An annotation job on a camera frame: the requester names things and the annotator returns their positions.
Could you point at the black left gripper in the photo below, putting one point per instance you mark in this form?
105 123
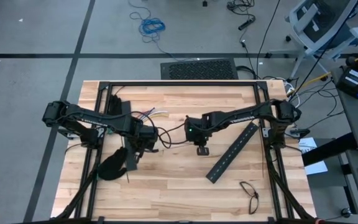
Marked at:
146 135

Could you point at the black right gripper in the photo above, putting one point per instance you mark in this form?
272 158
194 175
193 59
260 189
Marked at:
197 130

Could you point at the black duct cover strip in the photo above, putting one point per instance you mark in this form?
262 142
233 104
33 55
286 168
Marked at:
131 158

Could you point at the black zip tie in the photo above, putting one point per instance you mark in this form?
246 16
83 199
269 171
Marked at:
127 178
120 90

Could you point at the black work glove grey cuff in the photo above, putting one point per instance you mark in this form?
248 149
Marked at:
112 166
115 104

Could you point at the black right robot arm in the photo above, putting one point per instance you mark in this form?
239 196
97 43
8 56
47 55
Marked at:
244 117

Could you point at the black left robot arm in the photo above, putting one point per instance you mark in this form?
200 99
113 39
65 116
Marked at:
98 119

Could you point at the black perforated floor mat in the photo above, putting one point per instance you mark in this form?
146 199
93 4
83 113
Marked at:
197 69

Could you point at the black eyeglasses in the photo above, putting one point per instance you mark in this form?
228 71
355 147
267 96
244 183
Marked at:
255 195

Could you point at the white paper sheet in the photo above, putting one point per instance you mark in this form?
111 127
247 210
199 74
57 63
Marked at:
317 168

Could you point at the black stand beam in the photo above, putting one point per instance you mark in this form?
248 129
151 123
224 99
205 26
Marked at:
328 149

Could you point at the black box device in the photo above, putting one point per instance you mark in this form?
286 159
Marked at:
351 82

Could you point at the grey mesh office chair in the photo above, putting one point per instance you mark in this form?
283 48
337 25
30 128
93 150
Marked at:
319 21

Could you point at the black caster wheel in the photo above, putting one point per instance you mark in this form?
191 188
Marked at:
346 212

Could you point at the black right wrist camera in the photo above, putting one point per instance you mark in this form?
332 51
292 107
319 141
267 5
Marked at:
203 151

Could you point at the black aluminium table frame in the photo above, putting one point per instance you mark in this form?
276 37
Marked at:
182 83

